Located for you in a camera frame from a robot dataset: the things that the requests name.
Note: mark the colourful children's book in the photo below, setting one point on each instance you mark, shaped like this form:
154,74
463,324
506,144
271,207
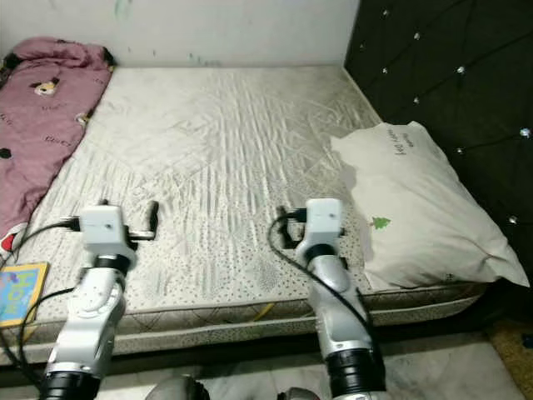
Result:
21,292

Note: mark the purple cartoon print blanket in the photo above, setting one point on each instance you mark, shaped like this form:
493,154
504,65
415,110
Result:
42,133

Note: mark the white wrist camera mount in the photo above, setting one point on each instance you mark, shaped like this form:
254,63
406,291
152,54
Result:
325,221
104,229

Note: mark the grey robot leg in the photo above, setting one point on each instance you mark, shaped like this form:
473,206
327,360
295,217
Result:
173,390
300,394

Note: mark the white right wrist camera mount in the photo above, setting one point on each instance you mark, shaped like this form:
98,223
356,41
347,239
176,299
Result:
325,221

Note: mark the white pillow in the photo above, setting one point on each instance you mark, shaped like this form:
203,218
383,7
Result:
425,208

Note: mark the white quilted mattress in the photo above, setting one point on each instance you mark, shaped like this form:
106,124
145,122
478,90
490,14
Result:
216,133

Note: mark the grey left robot leg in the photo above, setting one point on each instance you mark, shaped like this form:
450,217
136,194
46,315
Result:
173,390

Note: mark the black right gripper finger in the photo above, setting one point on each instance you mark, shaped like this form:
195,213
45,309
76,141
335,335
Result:
279,223

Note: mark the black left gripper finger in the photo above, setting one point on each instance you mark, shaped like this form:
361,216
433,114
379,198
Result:
102,204
153,217

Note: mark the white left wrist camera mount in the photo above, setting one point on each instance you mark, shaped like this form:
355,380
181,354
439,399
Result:
104,229

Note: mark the black tufted headboard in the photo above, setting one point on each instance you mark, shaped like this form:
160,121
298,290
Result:
450,67

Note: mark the grey right robot leg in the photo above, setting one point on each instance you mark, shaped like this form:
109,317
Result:
300,394

